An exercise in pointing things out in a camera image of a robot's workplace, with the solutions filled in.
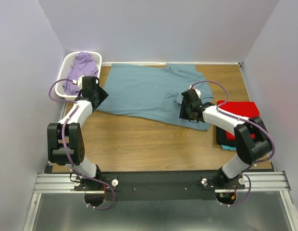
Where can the blue-grey t shirt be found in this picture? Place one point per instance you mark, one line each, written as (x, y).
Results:
(153, 92)

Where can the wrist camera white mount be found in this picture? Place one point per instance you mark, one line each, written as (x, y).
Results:
(197, 91)
(78, 82)

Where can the folded black t shirt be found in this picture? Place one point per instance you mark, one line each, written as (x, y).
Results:
(221, 138)

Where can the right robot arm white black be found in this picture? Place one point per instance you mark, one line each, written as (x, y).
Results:
(252, 139)

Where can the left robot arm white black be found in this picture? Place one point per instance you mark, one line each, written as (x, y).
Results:
(65, 141)

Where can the white perforated plastic basket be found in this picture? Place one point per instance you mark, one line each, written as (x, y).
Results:
(66, 65)

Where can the folded teal t shirt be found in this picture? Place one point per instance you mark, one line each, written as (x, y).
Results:
(228, 148)

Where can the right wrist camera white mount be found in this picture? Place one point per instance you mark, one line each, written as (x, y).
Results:
(197, 91)

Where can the aluminium extrusion frame rail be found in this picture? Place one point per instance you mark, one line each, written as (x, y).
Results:
(126, 144)

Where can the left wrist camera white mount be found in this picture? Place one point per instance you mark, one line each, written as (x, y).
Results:
(78, 82)

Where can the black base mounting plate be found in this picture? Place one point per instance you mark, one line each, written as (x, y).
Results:
(159, 186)

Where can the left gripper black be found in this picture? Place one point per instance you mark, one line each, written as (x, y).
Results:
(104, 94)

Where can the folded red t shirt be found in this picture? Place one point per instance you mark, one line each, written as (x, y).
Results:
(247, 109)

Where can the purple t shirt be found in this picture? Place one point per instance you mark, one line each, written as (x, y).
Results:
(84, 65)

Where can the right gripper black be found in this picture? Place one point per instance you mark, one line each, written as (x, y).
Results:
(182, 113)

